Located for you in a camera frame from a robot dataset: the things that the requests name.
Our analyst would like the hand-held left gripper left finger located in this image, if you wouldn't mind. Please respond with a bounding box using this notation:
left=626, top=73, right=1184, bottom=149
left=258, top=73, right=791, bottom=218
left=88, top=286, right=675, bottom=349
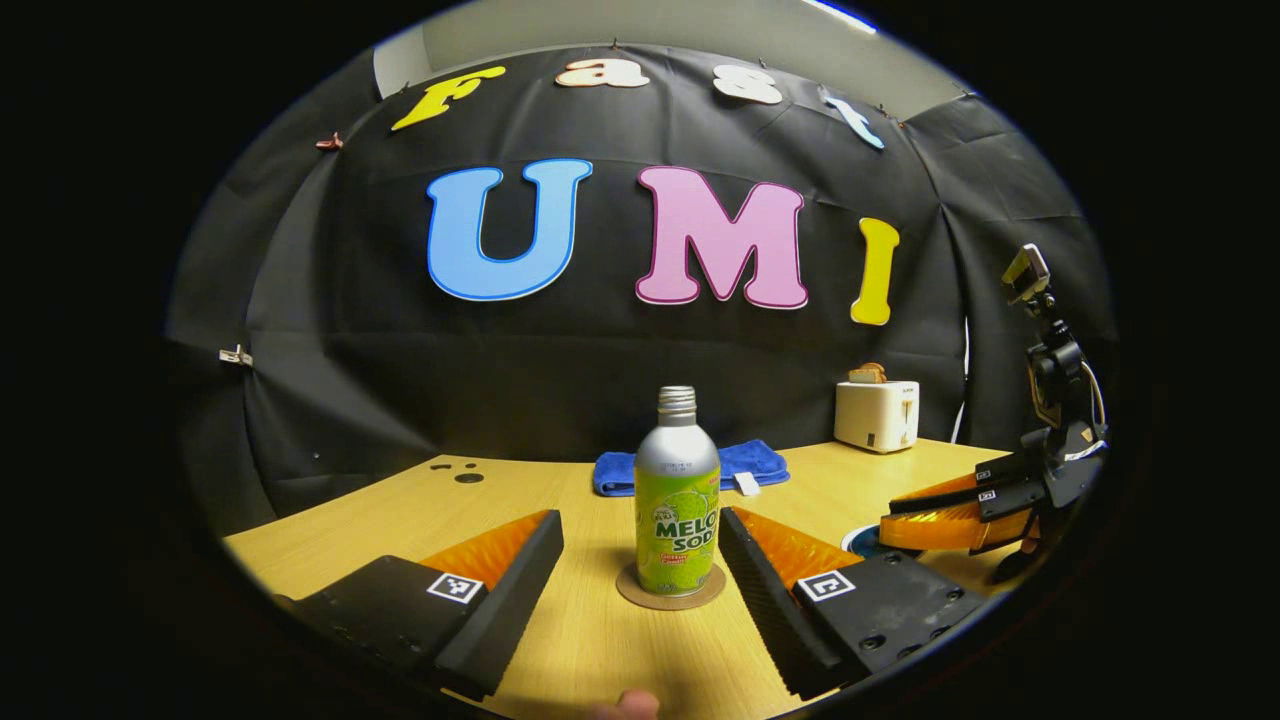
left=275, top=508, right=566, bottom=703

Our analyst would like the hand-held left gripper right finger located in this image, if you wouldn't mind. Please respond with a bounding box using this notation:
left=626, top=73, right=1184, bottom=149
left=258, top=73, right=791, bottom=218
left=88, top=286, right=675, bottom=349
left=718, top=505, right=991, bottom=703

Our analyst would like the round brown coaster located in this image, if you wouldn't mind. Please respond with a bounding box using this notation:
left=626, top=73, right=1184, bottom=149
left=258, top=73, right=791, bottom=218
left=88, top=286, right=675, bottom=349
left=616, top=562, right=727, bottom=612

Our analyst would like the silver green water bottle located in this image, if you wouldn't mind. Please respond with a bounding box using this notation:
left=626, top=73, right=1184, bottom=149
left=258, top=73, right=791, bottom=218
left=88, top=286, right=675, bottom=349
left=634, top=386, right=722, bottom=598

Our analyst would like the white toaster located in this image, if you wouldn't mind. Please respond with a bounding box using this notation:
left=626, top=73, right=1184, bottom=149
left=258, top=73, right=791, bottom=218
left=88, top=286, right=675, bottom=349
left=834, top=380, right=921, bottom=454

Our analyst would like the blue towel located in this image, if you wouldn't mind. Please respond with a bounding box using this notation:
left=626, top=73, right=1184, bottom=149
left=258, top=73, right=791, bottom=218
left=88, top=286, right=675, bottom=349
left=592, top=439, right=791, bottom=498

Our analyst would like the black backdrop cloth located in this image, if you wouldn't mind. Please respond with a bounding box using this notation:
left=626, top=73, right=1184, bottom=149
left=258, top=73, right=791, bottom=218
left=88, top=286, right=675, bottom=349
left=165, top=45, right=1116, bottom=541

